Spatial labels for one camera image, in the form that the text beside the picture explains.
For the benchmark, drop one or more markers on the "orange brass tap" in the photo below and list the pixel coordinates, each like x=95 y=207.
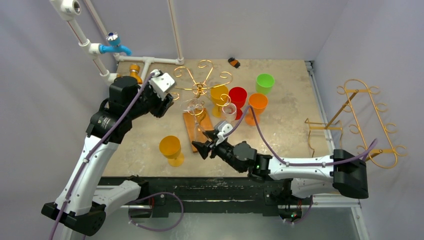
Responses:
x=134 y=71

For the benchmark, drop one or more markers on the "yellow plastic goblet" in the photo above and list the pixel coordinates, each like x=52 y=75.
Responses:
x=219 y=97
x=170 y=148

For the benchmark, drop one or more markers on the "orange plastic goblet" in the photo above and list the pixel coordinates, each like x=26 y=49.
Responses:
x=259 y=102

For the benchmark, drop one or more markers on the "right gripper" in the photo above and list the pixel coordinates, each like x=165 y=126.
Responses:
x=212 y=147

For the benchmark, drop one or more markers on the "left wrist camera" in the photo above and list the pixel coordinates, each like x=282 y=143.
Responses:
x=161 y=83

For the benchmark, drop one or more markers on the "yellow plastic goblet front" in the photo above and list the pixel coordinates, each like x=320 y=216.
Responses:
x=170 y=148

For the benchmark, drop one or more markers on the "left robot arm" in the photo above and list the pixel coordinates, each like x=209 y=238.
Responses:
x=81 y=212

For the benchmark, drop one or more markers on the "yellow plastic goblet back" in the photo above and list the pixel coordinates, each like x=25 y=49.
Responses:
x=219 y=97

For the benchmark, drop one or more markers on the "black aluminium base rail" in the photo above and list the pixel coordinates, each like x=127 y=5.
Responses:
x=226 y=195

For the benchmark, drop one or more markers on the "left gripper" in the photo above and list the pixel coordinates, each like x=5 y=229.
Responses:
x=161 y=105

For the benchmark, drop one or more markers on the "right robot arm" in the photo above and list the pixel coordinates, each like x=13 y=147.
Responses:
x=340 y=171

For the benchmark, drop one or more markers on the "gold wall hook rack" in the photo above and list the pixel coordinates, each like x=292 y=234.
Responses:
x=361 y=115

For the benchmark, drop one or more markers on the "red plastic goblet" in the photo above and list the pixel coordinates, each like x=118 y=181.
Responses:
x=238 y=97

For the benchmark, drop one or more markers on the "black orange hex key set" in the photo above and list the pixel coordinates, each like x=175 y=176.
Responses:
x=234 y=62

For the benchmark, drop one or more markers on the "ribbed clear wine glass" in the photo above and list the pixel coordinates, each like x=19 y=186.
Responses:
x=229 y=113

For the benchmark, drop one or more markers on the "green plastic cup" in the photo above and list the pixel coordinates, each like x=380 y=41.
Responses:
x=264 y=83

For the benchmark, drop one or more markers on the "gold wire wine glass rack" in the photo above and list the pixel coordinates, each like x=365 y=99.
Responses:
x=200 y=88

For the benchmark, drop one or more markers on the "blue tap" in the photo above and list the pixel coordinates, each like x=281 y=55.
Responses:
x=114 y=45

